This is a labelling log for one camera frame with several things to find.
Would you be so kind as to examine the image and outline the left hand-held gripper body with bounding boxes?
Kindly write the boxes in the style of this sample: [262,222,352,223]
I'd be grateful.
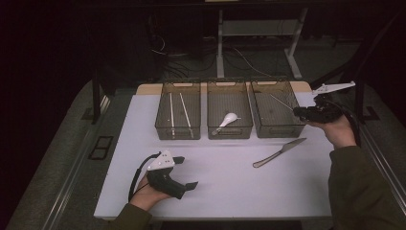
[146,149,187,200]

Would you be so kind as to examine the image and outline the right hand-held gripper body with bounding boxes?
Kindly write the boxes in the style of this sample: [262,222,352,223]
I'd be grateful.
[305,80,356,124]

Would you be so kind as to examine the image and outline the metal fork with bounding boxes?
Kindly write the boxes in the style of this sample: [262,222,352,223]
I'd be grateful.
[269,93,296,112]

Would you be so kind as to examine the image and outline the smoky clear plastic bin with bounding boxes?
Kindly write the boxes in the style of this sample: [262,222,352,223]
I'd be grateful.
[249,79,307,139]
[206,80,254,140]
[154,80,202,141]

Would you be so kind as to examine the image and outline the white chopstick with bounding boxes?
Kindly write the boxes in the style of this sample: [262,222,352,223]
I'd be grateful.
[179,92,194,139]
[169,92,175,138]

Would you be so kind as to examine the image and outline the white plastic spoon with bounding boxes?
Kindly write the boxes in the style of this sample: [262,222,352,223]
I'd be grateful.
[211,112,241,136]

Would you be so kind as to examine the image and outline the person's right hand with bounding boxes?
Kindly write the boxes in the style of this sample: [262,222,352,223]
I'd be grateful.
[303,114,358,150]

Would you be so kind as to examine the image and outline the person's left hand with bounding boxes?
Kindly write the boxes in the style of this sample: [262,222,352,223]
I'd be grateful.
[128,175,171,212]

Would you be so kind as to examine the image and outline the metal table knife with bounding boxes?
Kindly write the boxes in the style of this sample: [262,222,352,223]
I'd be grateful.
[252,137,307,169]

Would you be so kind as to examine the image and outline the white table mat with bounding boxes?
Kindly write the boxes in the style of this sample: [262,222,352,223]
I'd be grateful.
[94,91,335,220]

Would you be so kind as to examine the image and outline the black slanted metal stand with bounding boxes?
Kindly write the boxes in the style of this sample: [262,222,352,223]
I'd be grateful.
[309,9,406,124]

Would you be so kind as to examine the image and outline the right hand-held gripper black cable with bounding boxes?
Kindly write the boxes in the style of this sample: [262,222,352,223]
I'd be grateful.
[331,100,362,147]

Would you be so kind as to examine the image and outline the hand-held gripper black cable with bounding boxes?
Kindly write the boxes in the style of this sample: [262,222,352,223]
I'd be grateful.
[127,151,162,203]
[331,100,362,147]

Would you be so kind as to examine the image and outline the left hand-held gripper black cable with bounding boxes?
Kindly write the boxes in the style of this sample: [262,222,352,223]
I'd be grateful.
[127,151,162,203]

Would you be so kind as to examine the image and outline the white floor cable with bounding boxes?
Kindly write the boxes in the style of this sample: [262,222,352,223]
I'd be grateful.
[234,47,273,78]

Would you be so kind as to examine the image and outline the black floor cables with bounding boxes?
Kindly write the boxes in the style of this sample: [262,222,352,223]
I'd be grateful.
[147,17,218,81]

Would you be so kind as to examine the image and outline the white metal table frame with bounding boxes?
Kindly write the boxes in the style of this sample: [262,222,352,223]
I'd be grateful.
[215,8,309,81]

